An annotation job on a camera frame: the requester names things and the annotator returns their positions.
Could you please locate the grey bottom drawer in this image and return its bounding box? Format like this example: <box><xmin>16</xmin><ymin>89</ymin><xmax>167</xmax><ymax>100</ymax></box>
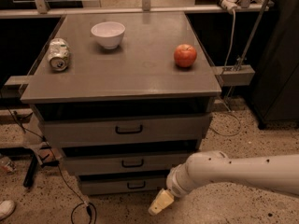
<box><xmin>78</xmin><ymin>170</ymin><xmax>169</xmax><ymax>195</ymax></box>

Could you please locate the grey drawer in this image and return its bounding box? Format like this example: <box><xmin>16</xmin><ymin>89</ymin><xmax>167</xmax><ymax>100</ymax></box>
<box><xmin>78</xmin><ymin>170</ymin><xmax>169</xmax><ymax>195</ymax></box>
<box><xmin>40</xmin><ymin>114</ymin><xmax>211</xmax><ymax>147</ymax></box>
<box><xmin>64</xmin><ymin>151</ymin><xmax>192</xmax><ymax>175</ymax></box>

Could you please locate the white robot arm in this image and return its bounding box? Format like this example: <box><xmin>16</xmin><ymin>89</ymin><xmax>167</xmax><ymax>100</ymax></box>
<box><xmin>149</xmin><ymin>151</ymin><xmax>299</xmax><ymax>216</ymax></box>

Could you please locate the grey middle drawer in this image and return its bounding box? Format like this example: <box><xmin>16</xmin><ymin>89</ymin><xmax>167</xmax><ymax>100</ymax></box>
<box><xmin>64</xmin><ymin>151</ymin><xmax>192</xmax><ymax>175</ymax></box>

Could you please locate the grey top drawer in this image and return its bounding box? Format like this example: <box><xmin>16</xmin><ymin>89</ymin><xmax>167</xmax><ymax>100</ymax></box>
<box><xmin>40</xmin><ymin>114</ymin><xmax>211</xmax><ymax>147</ymax></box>

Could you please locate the grey drawer cabinet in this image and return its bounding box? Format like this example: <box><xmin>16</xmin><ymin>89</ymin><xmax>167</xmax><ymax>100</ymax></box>
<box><xmin>20</xmin><ymin>11</ymin><xmax>222</xmax><ymax>196</ymax></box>

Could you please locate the red apple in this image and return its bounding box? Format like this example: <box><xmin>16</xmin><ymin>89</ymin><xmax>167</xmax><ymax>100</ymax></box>
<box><xmin>174</xmin><ymin>44</ymin><xmax>197</xmax><ymax>68</ymax></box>

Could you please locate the black bar on floor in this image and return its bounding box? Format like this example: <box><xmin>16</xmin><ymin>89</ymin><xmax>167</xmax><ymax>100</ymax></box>
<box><xmin>23</xmin><ymin>156</ymin><xmax>38</xmax><ymax>189</ymax></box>

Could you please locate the dark cabinet at right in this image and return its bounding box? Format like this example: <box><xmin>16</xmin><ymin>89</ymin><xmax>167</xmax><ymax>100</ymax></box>
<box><xmin>249</xmin><ymin>0</ymin><xmax>299</xmax><ymax>130</ymax></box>

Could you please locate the white shoe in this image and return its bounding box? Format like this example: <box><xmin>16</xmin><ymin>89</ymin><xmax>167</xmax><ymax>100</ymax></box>
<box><xmin>0</xmin><ymin>200</ymin><xmax>16</xmax><ymax>220</ymax></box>

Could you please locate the metal clamp pole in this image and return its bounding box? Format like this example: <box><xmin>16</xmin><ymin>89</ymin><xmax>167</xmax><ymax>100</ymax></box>
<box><xmin>233</xmin><ymin>0</ymin><xmax>269</xmax><ymax>71</ymax></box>

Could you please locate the plastic bottle on floor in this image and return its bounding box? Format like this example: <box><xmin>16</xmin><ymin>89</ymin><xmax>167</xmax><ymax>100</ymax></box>
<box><xmin>0</xmin><ymin>155</ymin><xmax>16</xmax><ymax>173</ymax></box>

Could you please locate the white ceramic bowl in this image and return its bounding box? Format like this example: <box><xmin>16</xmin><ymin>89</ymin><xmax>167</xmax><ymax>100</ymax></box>
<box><xmin>91</xmin><ymin>21</ymin><xmax>125</xmax><ymax>49</ymax></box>

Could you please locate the crushed white soda can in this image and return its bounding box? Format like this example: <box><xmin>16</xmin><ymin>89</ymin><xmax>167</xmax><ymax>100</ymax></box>
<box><xmin>48</xmin><ymin>38</ymin><xmax>70</xmax><ymax>72</ymax></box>

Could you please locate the black floor cable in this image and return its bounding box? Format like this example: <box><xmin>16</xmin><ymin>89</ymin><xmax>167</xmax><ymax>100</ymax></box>
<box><xmin>0</xmin><ymin>91</ymin><xmax>98</xmax><ymax>224</ymax></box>

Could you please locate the grey side bracket right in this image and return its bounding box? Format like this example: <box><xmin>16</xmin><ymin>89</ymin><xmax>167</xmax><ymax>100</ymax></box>
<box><xmin>212</xmin><ymin>65</ymin><xmax>255</xmax><ymax>87</ymax></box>

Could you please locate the white power cable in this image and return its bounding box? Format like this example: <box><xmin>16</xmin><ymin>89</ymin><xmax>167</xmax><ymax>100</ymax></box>
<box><xmin>208</xmin><ymin>7</ymin><xmax>243</xmax><ymax>138</ymax></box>

